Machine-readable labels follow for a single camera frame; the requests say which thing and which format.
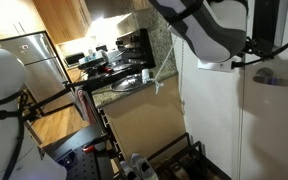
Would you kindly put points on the white door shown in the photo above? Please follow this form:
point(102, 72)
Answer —
point(264, 131)

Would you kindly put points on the granite kitchen counter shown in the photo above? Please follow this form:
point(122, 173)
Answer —
point(128, 86)

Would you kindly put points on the white light switch plate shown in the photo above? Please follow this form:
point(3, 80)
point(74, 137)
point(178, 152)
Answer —
point(221, 67)

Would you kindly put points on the silver door lever handle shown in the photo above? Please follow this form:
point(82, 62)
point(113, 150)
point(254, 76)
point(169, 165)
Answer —
point(266, 76)

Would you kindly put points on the black coffee machine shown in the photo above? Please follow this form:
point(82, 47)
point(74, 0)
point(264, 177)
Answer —
point(136, 48)

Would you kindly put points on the black shoe rack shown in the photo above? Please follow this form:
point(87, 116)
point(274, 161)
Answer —
point(181, 159)

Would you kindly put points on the white sneaker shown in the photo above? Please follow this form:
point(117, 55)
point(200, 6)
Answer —
point(143, 167)

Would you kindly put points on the stainless steel refrigerator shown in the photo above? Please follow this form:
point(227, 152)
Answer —
point(44, 72)

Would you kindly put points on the black perforated robot table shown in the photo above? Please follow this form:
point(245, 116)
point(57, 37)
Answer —
point(83, 154)

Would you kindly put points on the red towel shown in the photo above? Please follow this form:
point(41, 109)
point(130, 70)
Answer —
point(84, 106)

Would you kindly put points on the wooden upper cabinets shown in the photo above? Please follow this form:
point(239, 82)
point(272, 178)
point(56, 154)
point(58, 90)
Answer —
point(63, 20)

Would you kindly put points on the black electronic door lock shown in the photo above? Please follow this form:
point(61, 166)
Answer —
point(268, 25)

